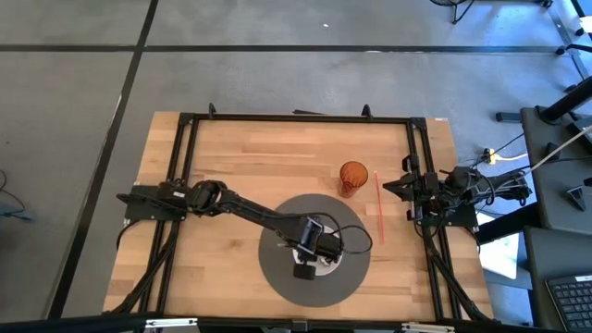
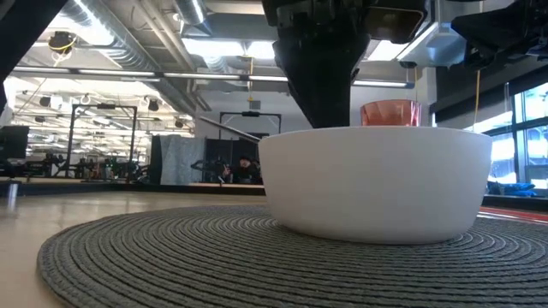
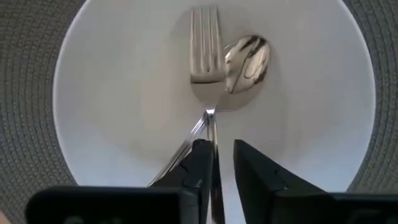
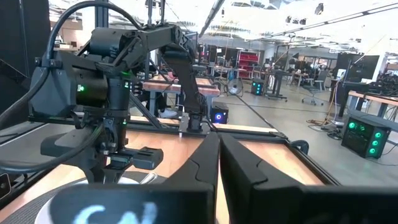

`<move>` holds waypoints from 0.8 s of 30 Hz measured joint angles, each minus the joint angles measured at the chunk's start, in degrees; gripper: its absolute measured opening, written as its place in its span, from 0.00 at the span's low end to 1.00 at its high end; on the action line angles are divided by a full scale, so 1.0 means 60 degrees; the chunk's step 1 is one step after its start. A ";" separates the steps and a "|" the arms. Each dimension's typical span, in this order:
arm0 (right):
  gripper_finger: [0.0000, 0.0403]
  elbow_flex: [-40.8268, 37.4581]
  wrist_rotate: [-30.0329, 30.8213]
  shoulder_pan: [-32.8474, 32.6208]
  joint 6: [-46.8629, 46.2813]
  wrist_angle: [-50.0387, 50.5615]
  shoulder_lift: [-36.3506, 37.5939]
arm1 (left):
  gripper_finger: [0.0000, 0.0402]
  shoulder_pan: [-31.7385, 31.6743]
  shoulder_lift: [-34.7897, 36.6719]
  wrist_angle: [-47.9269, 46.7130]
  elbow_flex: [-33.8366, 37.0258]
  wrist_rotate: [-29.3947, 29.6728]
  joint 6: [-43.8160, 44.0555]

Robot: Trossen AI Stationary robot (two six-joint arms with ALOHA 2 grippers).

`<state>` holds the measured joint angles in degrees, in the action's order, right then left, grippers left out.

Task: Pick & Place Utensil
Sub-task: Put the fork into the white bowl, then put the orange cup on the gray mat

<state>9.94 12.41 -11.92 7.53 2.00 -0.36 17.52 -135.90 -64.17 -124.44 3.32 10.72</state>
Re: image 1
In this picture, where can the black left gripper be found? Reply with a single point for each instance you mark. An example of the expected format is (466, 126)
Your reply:
(332, 250)

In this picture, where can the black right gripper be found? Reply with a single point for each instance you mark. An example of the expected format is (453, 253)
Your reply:
(415, 196)

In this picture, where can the white round bowl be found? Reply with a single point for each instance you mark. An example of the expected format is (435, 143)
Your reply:
(334, 269)

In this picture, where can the red drinking straw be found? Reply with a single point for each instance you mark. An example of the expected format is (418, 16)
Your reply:
(378, 208)

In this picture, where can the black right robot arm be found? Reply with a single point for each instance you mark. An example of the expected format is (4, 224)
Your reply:
(481, 185)

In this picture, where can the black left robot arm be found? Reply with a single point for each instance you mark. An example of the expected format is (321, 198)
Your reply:
(250, 212)

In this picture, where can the grey round woven placemat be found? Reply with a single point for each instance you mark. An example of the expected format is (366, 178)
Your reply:
(287, 287)

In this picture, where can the red faceted plastic tumbler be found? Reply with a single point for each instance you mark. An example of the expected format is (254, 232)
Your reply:
(353, 178)

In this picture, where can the dark grey desk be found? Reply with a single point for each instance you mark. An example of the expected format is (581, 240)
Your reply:
(555, 250)
(555, 185)

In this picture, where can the black metal bar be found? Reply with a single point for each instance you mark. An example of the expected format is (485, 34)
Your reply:
(569, 98)

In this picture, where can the black office chair base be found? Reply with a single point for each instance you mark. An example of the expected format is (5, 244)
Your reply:
(560, 51)

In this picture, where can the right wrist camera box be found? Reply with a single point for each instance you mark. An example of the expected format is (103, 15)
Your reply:
(431, 182)

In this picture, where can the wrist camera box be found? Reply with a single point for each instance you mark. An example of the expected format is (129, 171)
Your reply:
(431, 182)
(312, 233)

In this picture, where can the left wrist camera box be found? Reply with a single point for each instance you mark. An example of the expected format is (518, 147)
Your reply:
(312, 233)

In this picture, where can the small black camera box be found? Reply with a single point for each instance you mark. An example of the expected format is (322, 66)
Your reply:
(299, 326)

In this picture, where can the black frame hook knob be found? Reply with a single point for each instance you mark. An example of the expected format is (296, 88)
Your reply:
(212, 110)
(366, 111)

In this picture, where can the black aluminium table frame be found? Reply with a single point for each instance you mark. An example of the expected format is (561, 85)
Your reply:
(300, 119)

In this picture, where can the silver aluminium bracket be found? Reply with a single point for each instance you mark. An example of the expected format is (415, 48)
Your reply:
(427, 327)
(171, 323)

